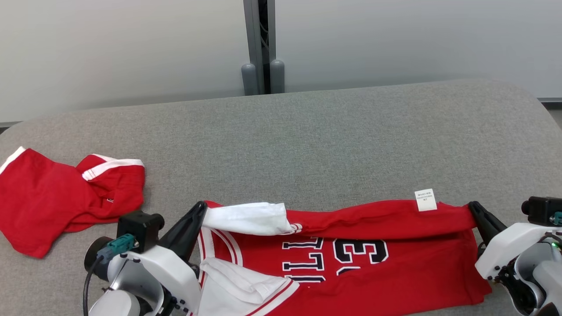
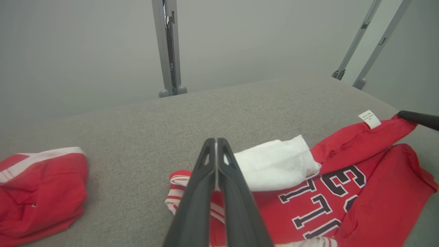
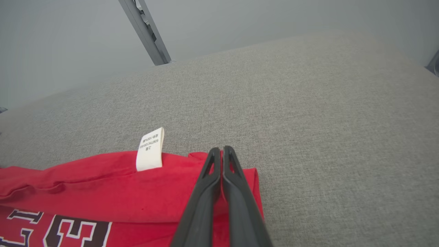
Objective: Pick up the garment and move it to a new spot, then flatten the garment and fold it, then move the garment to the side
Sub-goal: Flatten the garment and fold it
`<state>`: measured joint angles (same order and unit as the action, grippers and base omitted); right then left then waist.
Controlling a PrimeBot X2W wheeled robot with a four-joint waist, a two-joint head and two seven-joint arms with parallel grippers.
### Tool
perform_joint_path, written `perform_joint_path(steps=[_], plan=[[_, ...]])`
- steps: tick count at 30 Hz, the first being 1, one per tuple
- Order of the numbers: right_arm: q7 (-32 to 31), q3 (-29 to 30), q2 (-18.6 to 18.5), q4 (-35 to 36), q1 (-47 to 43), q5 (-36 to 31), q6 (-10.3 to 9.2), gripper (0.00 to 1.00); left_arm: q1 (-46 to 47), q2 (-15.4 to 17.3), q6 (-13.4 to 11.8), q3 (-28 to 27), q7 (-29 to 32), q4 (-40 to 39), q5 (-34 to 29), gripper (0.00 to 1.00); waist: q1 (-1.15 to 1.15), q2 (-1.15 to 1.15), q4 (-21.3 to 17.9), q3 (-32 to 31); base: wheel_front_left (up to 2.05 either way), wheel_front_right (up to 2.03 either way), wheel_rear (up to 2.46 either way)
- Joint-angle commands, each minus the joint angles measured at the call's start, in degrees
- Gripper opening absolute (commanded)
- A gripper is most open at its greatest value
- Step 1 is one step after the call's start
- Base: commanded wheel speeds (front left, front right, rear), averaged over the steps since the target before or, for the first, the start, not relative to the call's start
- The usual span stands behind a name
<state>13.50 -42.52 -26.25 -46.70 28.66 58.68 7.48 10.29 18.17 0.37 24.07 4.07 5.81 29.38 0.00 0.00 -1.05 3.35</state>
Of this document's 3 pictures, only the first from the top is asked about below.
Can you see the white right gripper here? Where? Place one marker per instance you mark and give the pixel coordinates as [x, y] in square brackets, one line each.
[505, 250]

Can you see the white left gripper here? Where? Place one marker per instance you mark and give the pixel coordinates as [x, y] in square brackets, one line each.
[175, 281]

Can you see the red basketball jersey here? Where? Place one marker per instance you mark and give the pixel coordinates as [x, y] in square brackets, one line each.
[395, 285]

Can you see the red shorts with white bands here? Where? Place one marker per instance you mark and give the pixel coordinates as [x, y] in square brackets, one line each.
[44, 202]

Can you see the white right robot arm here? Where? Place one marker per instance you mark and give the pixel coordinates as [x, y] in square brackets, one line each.
[549, 281]

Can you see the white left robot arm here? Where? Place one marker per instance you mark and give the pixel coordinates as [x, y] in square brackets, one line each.
[116, 307]

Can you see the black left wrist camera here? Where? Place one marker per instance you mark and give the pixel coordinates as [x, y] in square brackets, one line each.
[138, 228]

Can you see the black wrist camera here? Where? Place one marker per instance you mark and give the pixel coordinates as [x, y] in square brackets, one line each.
[138, 228]
[542, 210]

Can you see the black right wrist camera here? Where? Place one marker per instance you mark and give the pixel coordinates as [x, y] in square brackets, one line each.
[542, 210]

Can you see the teal left camera connector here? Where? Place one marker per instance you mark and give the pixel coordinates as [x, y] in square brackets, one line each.
[116, 245]

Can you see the teal camera connector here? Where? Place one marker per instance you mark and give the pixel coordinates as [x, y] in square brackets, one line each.
[116, 245]
[557, 218]

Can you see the teal right camera connector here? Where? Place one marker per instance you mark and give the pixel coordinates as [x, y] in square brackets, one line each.
[557, 218]

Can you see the grey partition base rail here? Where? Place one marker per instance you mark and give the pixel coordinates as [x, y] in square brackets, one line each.
[551, 100]
[11, 125]

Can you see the grey cylindrical post cap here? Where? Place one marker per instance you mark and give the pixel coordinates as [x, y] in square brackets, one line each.
[277, 77]
[249, 81]

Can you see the grey metal partition post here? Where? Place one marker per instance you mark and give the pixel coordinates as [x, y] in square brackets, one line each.
[251, 35]

